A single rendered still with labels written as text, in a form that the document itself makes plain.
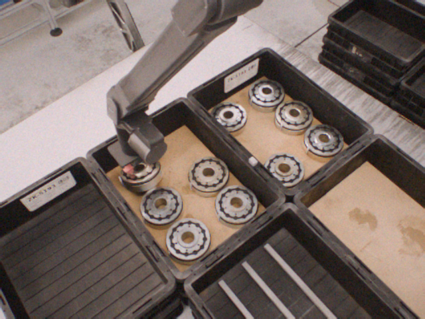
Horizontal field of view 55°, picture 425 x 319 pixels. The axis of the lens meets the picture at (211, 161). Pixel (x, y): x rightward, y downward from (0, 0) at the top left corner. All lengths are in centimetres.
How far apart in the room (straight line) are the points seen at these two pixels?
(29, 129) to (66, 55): 136
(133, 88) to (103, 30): 214
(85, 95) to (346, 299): 103
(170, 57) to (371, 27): 157
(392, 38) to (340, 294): 137
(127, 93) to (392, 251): 69
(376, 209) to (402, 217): 6
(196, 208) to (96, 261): 26
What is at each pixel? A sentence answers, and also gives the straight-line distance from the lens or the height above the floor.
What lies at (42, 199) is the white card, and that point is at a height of 88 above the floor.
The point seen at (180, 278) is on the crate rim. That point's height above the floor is 93.
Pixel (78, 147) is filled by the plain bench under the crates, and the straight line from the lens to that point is 135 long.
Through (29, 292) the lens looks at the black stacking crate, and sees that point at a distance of 104.
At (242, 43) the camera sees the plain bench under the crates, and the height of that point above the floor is 70.
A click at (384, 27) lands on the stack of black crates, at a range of 212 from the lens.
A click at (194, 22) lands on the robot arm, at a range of 50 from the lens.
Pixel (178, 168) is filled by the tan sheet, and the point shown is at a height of 83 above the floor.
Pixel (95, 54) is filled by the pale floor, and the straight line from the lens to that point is 271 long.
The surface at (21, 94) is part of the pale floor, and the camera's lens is 263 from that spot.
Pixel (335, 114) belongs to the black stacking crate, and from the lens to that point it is 114.
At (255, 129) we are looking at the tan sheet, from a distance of 115.
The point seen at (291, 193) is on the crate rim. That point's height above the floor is 93.
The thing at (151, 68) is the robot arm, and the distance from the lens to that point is 68.
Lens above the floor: 174
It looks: 57 degrees down
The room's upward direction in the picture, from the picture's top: 2 degrees counter-clockwise
